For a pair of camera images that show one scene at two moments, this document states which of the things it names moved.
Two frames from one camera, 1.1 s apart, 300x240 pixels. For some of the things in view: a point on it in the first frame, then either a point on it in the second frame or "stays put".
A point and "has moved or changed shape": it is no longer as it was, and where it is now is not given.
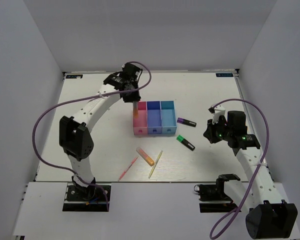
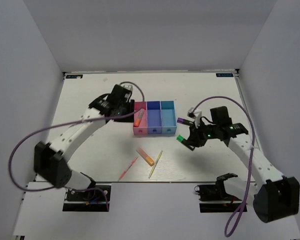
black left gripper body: x=133 y=96 → x=128 y=106
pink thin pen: x=128 y=169 stays put
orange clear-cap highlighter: x=145 y=157 stays put
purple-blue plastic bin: x=154 y=120 stays put
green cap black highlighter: x=181 y=139 stays put
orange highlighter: x=135 y=109 has moved or changed shape
